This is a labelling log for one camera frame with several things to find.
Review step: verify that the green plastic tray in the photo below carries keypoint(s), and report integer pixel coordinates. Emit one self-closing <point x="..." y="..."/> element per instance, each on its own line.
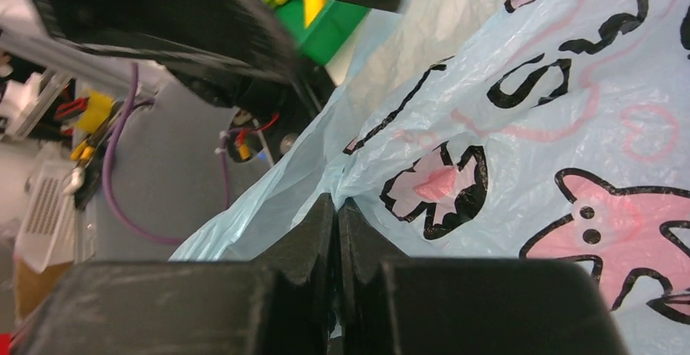
<point x="323" y="23"/>

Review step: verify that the light blue plastic bag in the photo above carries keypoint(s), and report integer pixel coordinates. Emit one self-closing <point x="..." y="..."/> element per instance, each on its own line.
<point x="560" y="129"/>

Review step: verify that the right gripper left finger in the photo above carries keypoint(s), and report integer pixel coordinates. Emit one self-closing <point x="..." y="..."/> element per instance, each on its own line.
<point x="276" y="303"/>

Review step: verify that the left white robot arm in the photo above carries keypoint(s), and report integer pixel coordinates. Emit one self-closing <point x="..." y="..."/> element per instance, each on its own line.
<point x="208" y="45"/>

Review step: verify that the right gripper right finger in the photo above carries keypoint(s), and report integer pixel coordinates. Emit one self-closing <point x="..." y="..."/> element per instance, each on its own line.
<point x="396" y="304"/>

